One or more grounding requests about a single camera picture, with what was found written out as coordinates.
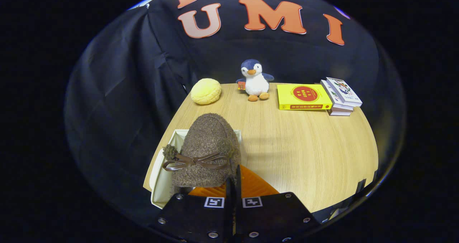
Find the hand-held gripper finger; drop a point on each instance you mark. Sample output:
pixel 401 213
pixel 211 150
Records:
pixel 229 214
pixel 238 189

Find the brown fuzzy shoe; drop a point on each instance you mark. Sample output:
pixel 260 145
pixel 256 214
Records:
pixel 211 139

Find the cream storage box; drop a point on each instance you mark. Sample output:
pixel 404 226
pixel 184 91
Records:
pixel 161 185

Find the yellow round plush bun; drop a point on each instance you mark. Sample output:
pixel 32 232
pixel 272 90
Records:
pixel 205 91

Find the plush penguin toy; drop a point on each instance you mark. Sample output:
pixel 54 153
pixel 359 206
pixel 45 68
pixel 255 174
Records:
pixel 255 83

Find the yellow book red circle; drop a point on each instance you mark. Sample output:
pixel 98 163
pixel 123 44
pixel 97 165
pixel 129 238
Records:
pixel 304 96

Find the white illustrated book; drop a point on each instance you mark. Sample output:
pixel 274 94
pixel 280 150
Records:
pixel 344 89

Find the black backdrop cloth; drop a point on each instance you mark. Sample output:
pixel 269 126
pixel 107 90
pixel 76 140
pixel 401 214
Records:
pixel 118 103

